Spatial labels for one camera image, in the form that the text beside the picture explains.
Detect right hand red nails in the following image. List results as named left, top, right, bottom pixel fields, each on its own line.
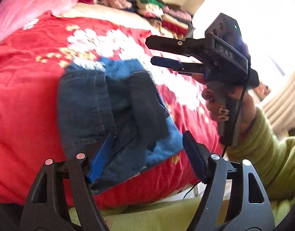
left=202, top=86, right=256, bottom=134

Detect cream window curtain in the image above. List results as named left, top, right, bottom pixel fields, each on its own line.
left=259, top=70, right=295, bottom=137

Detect blue denim pants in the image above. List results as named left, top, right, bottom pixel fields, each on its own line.
left=57, top=57, right=183, bottom=194

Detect pile of folded clothes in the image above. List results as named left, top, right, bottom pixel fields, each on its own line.
left=132, top=0, right=195, bottom=40

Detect pink velvet quilt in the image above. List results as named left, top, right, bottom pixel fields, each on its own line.
left=0, top=0, right=78, bottom=42

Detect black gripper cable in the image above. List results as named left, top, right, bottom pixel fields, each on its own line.
left=182, top=53, right=252, bottom=200

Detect red floral bedspread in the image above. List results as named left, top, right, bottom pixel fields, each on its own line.
left=0, top=12, right=222, bottom=210

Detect right forearm green sleeve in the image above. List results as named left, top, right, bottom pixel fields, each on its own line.
left=226, top=108, right=295, bottom=200

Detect pink fuzzy garment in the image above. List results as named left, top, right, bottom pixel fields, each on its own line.
left=100, top=0, right=132, bottom=9

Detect cream bed sheet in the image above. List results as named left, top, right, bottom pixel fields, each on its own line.
left=59, top=3, right=158, bottom=34

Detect green fleece robe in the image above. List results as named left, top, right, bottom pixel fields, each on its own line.
left=101, top=197, right=295, bottom=230

